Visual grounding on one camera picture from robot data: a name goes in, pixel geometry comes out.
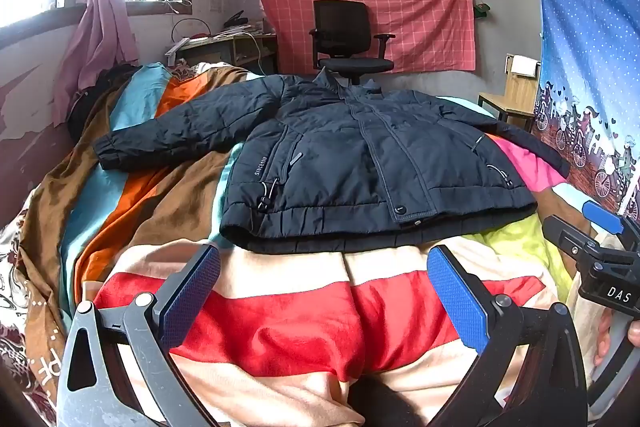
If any dark clothing pile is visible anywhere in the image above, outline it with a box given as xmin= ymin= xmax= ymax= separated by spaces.
xmin=67 ymin=64 xmax=142 ymax=142

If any wooden desk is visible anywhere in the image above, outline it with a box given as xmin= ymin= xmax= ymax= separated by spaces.
xmin=165 ymin=32 xmax=278 ymax=76

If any blue printed curtain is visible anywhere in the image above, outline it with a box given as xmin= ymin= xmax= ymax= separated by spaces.
xmin=525 ymin=0 xmax=640 ymax=218

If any wooden chair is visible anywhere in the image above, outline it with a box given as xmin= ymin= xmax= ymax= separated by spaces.
xmin=477 ymin=54 xmax=542 ymax=132

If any pink hanging curtain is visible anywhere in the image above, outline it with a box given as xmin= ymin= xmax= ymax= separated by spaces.
xmin=52 ymin=0 xmax=140 ymax=125

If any colourful striped blanket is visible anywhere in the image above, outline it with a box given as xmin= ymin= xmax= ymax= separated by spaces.
xmin=15 ymin=62 xmax=601 ymax=427

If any person's right hand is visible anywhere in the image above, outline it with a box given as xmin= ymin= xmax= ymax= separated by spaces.
xmin=594 ymin=309 xmax=640 ymax=368

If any dark navy padded jacket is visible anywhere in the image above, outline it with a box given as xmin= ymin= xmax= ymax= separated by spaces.
xmin=92 ymin=72 xmax=571 ymax=255

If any black office chair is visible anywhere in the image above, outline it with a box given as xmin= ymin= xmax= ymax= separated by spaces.
xmin=309 ymin=0 xmax=396 ymax=85

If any white paper sheet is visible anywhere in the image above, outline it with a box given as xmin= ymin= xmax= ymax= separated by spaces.
xmin=510 ymin=56 xmax=539 ymax=76

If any pink checked wall cloth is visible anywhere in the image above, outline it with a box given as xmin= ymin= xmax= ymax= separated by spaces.
xmin=252 ymin=0 xmax=476 ymax=75

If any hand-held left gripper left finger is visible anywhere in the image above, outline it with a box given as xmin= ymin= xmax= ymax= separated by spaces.
xmin=56 ymin=243 xmax=222 ymax=427

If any patterned maroon white bed sheet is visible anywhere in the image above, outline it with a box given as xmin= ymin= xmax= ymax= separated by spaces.
xmin=0 ymin=197 xmax=68 ymax=427

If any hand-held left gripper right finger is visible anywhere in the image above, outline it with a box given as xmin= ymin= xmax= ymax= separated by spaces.
xmin=426 ymin=244 xmax=588 ymax=427

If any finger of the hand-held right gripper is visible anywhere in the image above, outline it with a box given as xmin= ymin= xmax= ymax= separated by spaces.
xmin=542 ymin=215 xmax=603 ymax=270
xmin=582 ymin=201 xmax=640 ymax=253

